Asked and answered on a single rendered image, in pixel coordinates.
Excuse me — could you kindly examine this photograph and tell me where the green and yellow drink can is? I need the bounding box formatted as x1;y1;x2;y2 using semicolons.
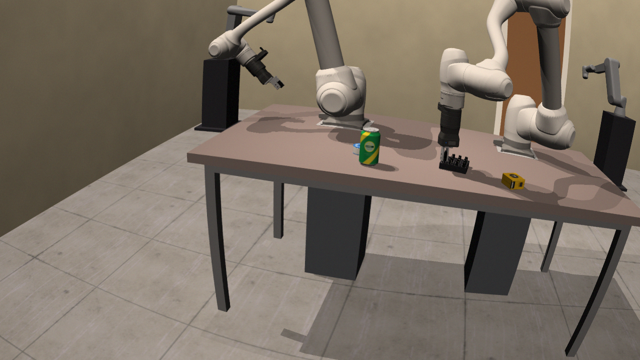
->
359;127;381;167

